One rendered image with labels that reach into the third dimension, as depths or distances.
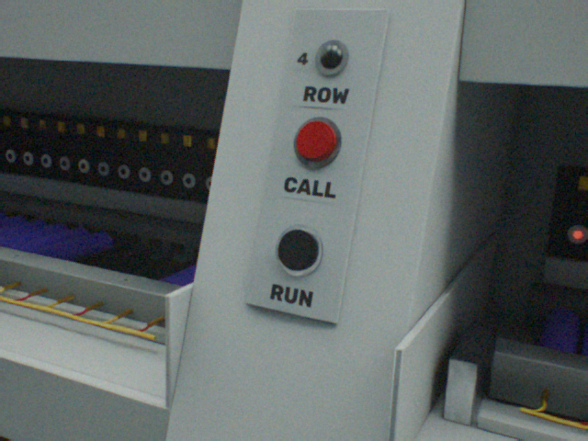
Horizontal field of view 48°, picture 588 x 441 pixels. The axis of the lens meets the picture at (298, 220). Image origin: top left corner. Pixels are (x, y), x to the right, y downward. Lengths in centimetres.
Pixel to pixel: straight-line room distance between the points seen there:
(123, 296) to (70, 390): 6
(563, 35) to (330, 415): 16
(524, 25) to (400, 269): 10
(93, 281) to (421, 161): 20
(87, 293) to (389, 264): 19
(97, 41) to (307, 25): 12
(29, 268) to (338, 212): 21
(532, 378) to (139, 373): 18
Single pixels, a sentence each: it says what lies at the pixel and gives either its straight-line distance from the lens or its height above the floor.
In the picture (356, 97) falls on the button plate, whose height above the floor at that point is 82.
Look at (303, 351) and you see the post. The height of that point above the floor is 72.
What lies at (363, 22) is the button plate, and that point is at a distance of 27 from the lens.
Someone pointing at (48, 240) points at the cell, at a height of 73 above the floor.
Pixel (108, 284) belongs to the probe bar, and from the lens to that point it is 37.
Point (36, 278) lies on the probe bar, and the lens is 41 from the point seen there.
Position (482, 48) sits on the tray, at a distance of 26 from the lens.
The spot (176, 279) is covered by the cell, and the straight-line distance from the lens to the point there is 38.
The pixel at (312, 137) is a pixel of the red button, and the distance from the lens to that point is 26.
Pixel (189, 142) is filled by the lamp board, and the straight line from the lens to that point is 49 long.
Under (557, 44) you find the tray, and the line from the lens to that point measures 26.
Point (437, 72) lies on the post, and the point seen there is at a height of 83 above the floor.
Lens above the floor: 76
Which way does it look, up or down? 2 degrees up
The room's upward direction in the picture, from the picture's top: 10 degrees clockwise
